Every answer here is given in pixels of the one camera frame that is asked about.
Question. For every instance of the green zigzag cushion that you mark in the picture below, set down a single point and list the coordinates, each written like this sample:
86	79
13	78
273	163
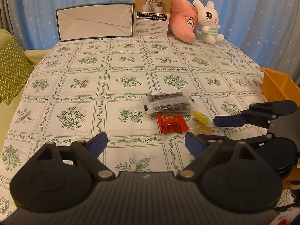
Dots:
15	70

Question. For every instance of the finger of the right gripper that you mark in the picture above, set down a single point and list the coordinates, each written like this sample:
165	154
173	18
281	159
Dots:
225	138
229	121

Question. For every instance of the pink starfish plush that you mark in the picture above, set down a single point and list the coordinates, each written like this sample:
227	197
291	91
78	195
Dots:
183	20

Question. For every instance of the white flat box green edge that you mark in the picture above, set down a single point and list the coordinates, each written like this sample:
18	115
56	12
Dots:
97	20

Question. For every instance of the yellow candy packet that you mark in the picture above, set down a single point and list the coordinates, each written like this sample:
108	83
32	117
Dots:
202	118

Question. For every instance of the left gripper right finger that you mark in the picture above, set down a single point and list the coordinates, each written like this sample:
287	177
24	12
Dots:
203	151

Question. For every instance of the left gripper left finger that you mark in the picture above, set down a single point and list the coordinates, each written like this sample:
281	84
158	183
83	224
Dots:
87	153

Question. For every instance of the white rabbit plush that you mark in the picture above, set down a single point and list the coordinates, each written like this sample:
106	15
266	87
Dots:
209	20

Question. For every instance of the green sofa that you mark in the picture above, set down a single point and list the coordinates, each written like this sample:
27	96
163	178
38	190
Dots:
8	110

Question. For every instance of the blue star curtain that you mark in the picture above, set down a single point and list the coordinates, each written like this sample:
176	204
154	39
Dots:
265	30

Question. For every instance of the brown product box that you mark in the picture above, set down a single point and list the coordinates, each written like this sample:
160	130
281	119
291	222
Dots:
151	17

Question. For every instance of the orange plastic tray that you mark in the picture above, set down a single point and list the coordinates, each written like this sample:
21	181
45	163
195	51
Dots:
278	86

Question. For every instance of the clear black snack bag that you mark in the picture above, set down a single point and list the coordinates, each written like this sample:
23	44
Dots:
175	103

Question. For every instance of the floral green white tablecloth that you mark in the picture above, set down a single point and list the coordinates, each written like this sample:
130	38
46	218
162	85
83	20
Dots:
83	87

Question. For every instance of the brown clear-wrapped candy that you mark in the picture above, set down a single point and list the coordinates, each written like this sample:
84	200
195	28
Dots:
200	128

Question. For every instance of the large red snack packet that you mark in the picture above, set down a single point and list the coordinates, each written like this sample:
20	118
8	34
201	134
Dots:
171	123

